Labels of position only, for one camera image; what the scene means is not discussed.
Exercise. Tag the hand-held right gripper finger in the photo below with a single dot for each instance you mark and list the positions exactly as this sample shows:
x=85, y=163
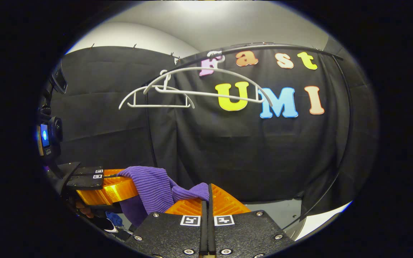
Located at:
x=204, y=233
x=211, y=229

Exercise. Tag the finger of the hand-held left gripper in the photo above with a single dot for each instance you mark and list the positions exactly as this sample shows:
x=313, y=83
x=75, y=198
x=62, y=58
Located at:
x=88, y=171
x=84, y=183

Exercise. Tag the white plastic hanger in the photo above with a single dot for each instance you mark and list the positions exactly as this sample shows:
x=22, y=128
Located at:
x=156, y=105
x=210, y=94

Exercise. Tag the black metal clothes rack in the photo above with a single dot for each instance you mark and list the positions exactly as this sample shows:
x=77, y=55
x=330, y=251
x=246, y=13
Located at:
x=285, y=45

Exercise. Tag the blue cloth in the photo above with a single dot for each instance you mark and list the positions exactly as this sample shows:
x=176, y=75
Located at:
x=114, y=218

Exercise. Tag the black and white shoe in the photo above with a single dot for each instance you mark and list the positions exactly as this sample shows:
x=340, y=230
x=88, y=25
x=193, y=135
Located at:
x=108, y=225

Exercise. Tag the black backdrop cloth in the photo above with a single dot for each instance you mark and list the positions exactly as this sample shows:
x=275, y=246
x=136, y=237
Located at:
x=228, y=150

